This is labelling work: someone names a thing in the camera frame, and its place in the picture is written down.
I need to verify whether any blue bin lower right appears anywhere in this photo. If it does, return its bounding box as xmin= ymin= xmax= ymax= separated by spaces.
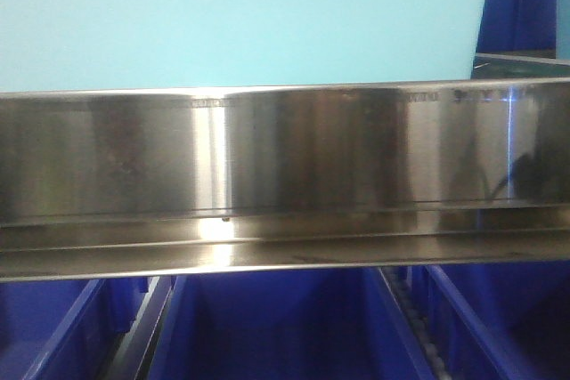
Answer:
xmin=404 ymin=262 xmax=569 ymax=379

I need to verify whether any stainless steel shelf rail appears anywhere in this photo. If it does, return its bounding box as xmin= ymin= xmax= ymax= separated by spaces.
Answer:
xmin=1 ymin=78 xmax=569 ymax=282

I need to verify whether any light blue plastic bin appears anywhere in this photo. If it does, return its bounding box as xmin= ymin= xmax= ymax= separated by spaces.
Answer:
xmin=1 ymin=0 xmax=485 ymax=91

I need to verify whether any dark blue bin upper right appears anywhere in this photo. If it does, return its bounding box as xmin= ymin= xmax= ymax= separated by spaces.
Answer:
xmin=476 ymin=0 xmax=557 ymax=53

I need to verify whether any blue bin lower middle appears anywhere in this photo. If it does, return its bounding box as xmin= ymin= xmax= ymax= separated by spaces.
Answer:
xmin=149 ymin=268 xmax=434 ymax=379

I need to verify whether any blue bin lower left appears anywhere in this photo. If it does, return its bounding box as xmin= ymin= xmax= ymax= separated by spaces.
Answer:
xmin=1 ymin=278 xmax=149 ymax=379

